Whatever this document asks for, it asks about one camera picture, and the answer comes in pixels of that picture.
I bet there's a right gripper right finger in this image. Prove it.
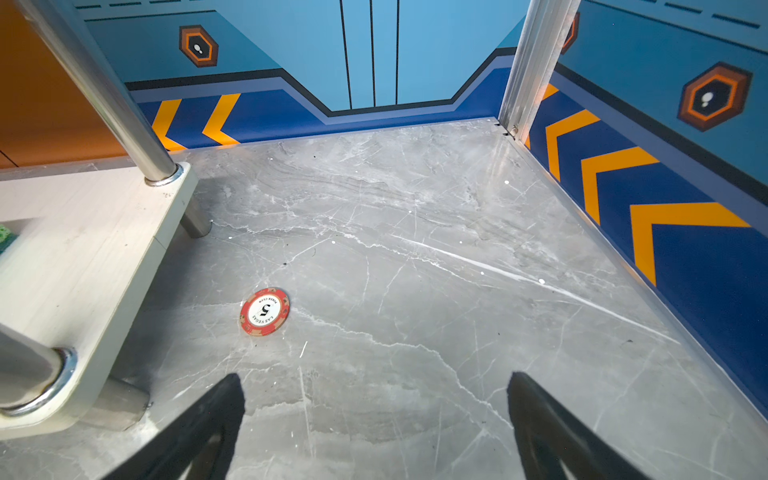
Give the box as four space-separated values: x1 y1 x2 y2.
507 371 647 479

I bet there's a white two-tier shelf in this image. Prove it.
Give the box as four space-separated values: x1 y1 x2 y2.
1 1 211 440

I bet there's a green sponge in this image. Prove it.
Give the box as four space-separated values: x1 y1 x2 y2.
0 225 18 253

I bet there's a right aluminium frame post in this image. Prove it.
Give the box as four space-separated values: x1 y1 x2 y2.
498 0 580 142

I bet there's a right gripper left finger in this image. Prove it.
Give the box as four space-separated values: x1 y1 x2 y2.
106 373 245 479

